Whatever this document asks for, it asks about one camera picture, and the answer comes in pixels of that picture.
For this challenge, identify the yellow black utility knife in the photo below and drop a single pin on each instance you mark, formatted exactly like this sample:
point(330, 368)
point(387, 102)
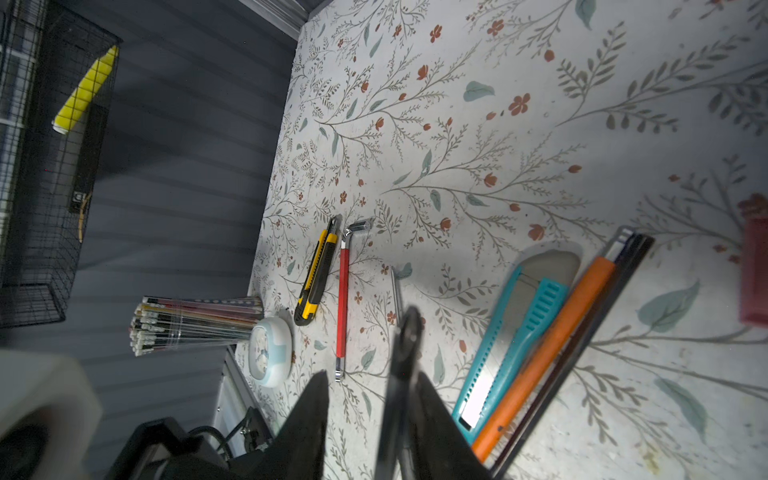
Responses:
point(317, 276)

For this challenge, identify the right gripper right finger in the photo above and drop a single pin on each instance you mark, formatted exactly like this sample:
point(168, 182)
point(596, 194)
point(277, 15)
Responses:
point(436, 449)

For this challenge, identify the teal utility knife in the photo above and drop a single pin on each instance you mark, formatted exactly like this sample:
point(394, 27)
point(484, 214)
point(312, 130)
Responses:
point(528, 304)

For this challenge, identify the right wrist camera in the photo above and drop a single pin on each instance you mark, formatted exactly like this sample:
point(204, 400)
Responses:
point(49, 415)

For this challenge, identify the black hex key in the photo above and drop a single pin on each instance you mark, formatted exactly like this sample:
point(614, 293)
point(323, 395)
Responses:
point(628, 261)

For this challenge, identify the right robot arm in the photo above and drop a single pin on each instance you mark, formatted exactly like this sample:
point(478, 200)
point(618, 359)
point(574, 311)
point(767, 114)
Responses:
point(162, 450)

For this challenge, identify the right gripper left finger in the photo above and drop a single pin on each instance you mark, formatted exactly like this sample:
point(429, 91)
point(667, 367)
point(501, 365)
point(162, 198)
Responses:
point(298, 451)

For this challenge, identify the white blue tool box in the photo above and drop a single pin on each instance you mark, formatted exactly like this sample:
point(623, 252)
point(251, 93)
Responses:
point(753, 288)

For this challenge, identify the black wire side basket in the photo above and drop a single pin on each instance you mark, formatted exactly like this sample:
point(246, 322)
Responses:
point(58, 71)

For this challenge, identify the cup of pencils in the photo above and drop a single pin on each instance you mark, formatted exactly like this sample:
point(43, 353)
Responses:
point(166, 324)

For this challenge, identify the red hex key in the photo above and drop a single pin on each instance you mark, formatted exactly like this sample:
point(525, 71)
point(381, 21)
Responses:
point(342, 315)

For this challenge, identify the orange pencil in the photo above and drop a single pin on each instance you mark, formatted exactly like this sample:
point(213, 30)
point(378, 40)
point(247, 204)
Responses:
point(581, 298)

